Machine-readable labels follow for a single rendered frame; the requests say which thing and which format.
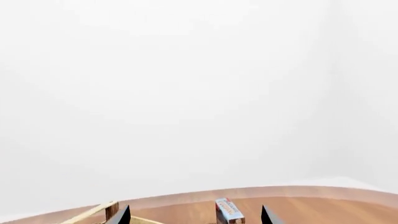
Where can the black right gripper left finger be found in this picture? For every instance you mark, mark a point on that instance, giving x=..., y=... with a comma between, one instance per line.
x=122, y=216

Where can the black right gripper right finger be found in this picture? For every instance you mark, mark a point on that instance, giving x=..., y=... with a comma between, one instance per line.
x=270, y=217

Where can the blue and red carton box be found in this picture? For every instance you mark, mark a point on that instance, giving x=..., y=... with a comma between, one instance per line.
x=228, y=212

